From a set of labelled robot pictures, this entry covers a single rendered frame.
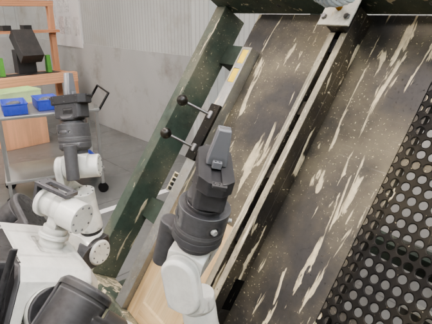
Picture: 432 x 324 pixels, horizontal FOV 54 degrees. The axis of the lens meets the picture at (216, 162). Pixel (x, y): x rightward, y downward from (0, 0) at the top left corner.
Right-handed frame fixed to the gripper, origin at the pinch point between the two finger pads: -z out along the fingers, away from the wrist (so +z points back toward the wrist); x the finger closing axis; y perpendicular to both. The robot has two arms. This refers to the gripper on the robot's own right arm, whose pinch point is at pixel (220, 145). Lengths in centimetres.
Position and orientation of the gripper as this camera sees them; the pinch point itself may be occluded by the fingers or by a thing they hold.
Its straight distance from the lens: 64.5
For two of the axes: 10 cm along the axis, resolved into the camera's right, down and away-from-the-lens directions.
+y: 9.7, 1.8, 1.4
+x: -0.4, -5.0, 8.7
